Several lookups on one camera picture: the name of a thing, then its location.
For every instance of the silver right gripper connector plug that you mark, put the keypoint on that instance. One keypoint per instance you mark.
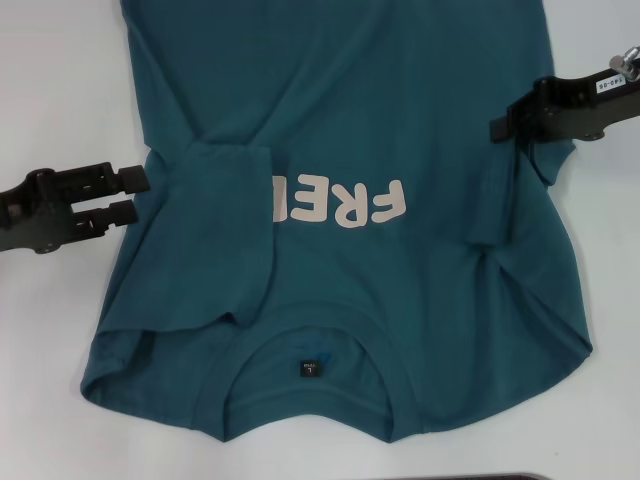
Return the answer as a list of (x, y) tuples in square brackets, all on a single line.
[(625, 62)]

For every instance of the teal t-shirt with FREE print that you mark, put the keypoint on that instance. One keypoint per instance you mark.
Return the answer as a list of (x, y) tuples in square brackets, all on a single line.
[(325, 100)]

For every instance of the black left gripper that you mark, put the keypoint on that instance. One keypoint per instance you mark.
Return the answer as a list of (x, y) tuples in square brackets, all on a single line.
[(30, 215)]

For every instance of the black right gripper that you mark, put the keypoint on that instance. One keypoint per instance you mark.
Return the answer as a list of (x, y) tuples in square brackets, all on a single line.
[(590, 110)]

